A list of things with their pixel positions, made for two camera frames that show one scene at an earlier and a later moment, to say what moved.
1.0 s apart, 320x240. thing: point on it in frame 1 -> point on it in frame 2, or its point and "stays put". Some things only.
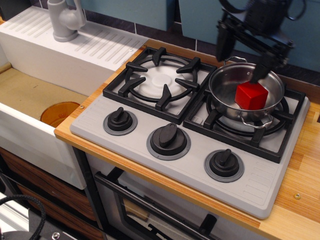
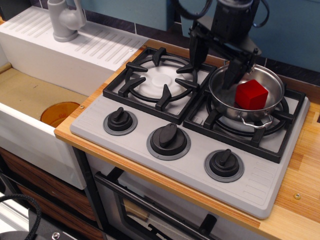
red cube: x=251 y=95 stays put
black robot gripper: x=259 y=31 -> x=229 y=35
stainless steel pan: x=236 y=71 stays put
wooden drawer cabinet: x=65 y=203 stays put
